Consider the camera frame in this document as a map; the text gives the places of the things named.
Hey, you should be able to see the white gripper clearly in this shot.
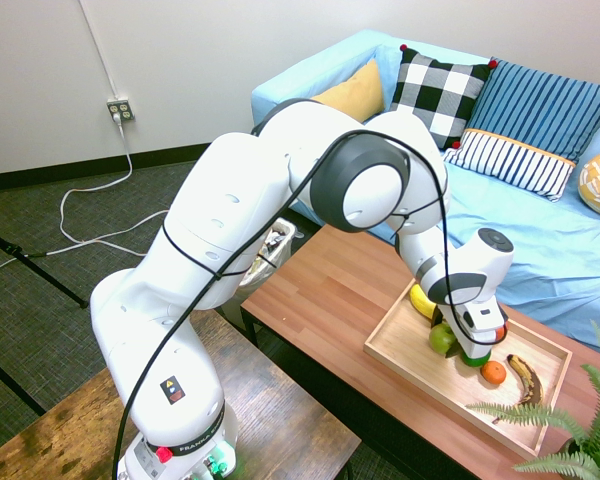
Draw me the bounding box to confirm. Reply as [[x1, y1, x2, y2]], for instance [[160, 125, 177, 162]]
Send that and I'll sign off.
[[444, 302, 509, 360]]

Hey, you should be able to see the green apple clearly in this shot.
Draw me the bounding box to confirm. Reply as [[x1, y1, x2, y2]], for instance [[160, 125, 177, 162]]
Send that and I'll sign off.
[[428, 322, 459, 356]]

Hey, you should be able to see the wooden tray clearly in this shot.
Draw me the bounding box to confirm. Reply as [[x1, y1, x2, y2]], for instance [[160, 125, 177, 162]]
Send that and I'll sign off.
[[363, 279, 574, 459]]

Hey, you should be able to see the small orange tangerine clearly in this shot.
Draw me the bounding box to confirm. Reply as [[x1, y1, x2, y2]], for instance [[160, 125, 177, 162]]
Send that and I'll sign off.
[[480, 360, 508, 386]]

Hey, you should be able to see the yellow banana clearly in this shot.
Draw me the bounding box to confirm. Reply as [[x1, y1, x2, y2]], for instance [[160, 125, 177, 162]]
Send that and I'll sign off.
[[409, 283, 439, 320]]

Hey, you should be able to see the brown spotted banana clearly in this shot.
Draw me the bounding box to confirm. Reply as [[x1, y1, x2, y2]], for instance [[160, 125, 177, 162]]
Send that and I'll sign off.
[[505, 353, 545, 404]]

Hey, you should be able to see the reddish wooden coffee table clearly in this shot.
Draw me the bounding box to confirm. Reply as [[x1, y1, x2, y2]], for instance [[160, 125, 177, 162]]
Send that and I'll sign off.
[[239, 223, 600, 480]]

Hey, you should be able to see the light blue sofa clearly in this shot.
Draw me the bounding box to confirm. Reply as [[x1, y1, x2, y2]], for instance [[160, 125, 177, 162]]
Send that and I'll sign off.
[[251, 28, 600, 351]]

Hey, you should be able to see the potted fern plant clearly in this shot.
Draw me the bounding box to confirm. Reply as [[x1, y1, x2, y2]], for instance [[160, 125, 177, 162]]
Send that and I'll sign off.
[[464, 319, 600, 480]]

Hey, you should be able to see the rustic brown robot table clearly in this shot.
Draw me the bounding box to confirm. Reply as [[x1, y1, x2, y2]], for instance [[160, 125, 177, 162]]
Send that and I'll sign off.
[[0, 304, 364, 480]]

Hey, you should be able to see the white navy striped pillow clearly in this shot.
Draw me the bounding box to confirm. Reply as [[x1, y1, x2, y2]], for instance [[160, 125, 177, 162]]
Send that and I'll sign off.
[[440, 128, 577, 203]]

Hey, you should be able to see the cream trash bin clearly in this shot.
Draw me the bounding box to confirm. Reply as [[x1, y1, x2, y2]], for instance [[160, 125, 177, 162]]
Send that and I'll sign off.
[[237, 217, 301, 289]]

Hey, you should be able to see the black white checkered pillow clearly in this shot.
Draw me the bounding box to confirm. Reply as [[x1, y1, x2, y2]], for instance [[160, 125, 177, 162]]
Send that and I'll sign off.
[[388, 43, 497, 151]]

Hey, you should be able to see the blue striped pillow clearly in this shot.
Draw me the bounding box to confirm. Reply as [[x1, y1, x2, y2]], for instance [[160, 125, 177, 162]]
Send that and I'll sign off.
[[465, 58, 600, 164]]

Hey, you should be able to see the plain mustard pillow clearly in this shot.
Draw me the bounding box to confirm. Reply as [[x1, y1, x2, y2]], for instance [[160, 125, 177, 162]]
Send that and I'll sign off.
[[309, 58, 386, 124]]

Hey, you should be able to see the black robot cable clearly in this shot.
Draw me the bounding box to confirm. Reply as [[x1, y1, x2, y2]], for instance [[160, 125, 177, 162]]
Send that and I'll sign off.
[[110, 130, 486, 480]]

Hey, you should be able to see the white power cord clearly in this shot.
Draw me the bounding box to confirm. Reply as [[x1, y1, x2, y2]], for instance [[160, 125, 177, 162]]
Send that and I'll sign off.
[[0, 113, 171, 276]]

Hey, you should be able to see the wall power outlet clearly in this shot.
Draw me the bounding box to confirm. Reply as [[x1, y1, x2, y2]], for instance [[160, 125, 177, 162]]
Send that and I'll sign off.
[[106, 97, 136, 125]]

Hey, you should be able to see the black camera tripod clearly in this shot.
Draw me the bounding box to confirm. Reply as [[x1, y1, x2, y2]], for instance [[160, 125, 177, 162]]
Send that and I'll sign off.
[[0, 222, 89, 416]]

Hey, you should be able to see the white wall conduit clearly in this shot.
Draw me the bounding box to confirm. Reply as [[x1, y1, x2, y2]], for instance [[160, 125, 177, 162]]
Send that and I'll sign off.
[[78, 0, 120, 99]]

